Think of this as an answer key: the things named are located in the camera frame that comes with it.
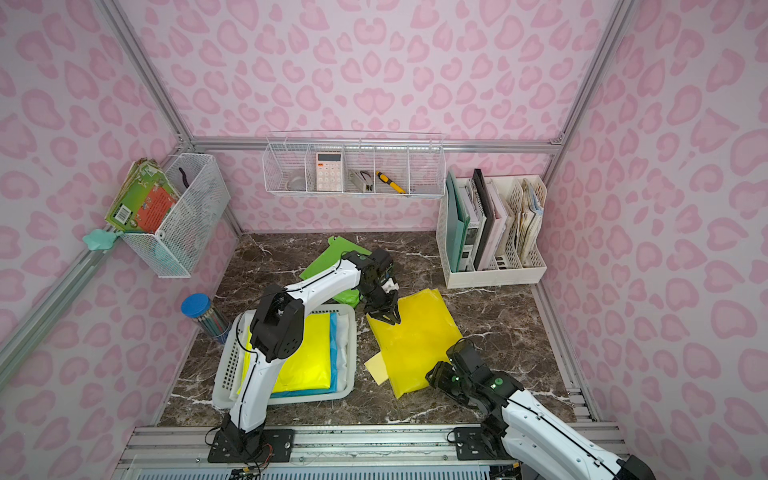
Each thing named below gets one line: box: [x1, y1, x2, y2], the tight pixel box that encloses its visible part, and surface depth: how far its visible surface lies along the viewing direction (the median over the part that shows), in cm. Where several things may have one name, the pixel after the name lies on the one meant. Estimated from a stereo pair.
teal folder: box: [446, 172, 471, 273], surface depth 88 cm
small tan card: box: [364, 351, 389, 385], surface depth 87 cm
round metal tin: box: [286, 176, 306, 191], surface depth 98 cm
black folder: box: [474, 169, 493, 271], surface depth 92 cm
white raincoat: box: [337, 313, 349, 392], surface depth 86 cm
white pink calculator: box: [316, 152, 343, 192], surface depth 97 cm
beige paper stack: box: [519, 178, 544, 266], surface depth 95 cm
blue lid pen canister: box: [180, 293, 230, 342], surface depth 81 cm
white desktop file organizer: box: [436, 175, 547, 289], surface depth 97 cm
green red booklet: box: [104, 158, 180, 233], surface depth 73 cm
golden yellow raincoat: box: [367, 288, 464, 399], surface depth 92 cm
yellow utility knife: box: [376, 171, 406, 194], surface depth 100 cm
